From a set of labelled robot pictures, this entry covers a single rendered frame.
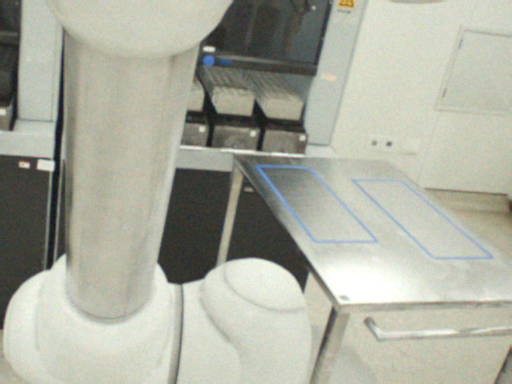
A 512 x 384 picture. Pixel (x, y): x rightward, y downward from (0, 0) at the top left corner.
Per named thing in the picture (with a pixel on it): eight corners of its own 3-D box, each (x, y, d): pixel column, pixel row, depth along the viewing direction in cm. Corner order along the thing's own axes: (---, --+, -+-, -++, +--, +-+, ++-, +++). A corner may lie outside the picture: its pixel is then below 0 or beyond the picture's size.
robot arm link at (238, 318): (303, 457, 79) (345, 322, 70) (165, 445, 77) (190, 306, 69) (282, 367, 94) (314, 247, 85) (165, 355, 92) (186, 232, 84)
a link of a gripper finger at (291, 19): (288, 9, 97) (292, 9, 97) (279, 51, 99) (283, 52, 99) (293, 12, 94) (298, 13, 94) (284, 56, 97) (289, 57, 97)
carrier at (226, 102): (250, 113, 184) (253, 94, 182) (251, 115, 182) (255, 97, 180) (213, 109, 182) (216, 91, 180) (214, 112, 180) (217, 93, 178)
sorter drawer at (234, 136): (180, 78, 238) (184, 56, 235) (215, 82, 241) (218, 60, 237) (213, 154, 173) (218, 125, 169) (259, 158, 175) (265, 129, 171)
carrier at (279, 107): (297, 118, 187) (302, 99, 184) (299, 120, 185) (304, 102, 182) (261, 114, 185) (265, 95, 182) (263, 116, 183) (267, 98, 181)
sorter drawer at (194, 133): (142, 74, 236) (145, 52, 232) (177, 78, 238) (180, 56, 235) (160, 150, 170) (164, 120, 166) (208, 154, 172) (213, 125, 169)
